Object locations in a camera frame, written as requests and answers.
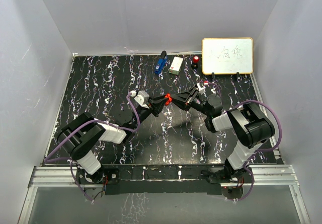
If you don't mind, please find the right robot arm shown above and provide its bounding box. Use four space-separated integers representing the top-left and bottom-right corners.
170 87 275 182

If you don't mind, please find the red round case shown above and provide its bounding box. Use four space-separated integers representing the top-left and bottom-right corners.
165 94 172 106

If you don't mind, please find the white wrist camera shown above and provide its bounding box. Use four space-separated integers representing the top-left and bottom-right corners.
196 82 208 94
130 91 149 108

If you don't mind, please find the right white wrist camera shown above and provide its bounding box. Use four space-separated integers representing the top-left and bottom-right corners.
196 82 208 94

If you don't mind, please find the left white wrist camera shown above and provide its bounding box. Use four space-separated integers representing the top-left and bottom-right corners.
130 91 149 108

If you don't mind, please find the white rectangular box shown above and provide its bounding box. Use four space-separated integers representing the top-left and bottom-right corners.
169 56 183 75

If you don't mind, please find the blue stapler tool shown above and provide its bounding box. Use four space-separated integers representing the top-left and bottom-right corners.
154 50 168 74

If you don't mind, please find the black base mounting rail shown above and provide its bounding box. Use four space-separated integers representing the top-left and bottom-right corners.
76 164 252 195

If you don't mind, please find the white dry-erase board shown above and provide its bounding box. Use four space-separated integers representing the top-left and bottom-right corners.
202 37 254 75

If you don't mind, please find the red cap black bottle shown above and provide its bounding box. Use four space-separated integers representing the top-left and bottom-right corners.
192 55 199 68

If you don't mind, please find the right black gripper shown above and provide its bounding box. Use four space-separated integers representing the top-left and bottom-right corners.
170 87 211 117

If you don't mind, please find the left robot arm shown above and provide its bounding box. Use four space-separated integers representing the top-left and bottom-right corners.
57 94 172 183

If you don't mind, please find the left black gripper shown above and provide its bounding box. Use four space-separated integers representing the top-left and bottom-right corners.
130 95 169 130

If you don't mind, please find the aluminium frame rail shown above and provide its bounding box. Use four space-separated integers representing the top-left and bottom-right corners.
19 164 310 223

